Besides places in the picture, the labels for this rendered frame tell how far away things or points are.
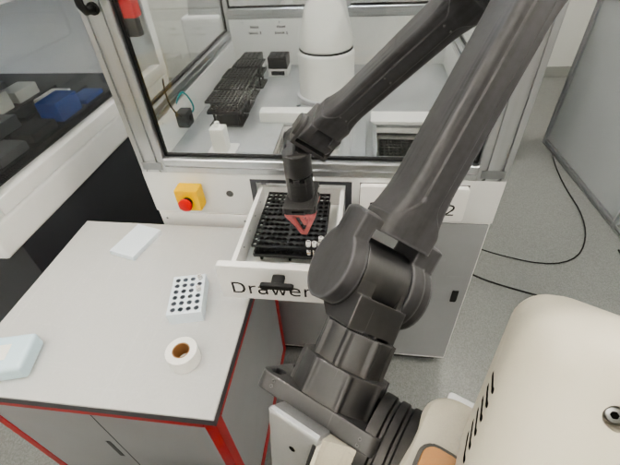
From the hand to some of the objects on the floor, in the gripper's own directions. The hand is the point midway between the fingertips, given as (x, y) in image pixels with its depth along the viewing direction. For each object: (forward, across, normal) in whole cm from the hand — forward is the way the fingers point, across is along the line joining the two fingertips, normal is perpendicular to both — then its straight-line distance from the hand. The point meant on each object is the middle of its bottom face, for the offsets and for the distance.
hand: (304, 226), depth 88 cm
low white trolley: (+95, -9, +49) cm, 107 cm away
